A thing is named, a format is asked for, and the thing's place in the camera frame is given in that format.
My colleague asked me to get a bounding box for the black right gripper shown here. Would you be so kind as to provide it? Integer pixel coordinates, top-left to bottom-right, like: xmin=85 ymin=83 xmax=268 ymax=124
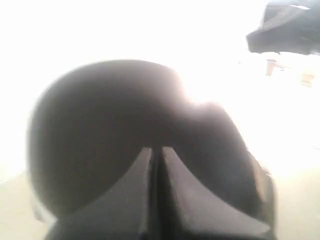
xmin=246 ymin=0 xmax=320 ymax=55

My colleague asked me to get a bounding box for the metal cup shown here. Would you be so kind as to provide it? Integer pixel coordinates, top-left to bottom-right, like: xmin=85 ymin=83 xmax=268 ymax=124
xmin=265 ymin=59 xmax=277 ymax=76

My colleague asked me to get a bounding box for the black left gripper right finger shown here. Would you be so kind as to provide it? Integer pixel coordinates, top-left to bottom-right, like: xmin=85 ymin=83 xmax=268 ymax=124
xmin=159 ymin=147 xmax=272 ymax=240

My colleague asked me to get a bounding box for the black helmet with tinted visor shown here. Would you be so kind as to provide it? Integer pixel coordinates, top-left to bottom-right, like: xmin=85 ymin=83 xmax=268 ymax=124
xmin=28 ymin=60 xmax=275 ymax=224

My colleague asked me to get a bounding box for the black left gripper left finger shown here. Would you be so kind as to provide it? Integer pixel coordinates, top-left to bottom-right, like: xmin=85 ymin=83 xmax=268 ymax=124
xmin=46 ymin=148 xmax=153 ymax=240

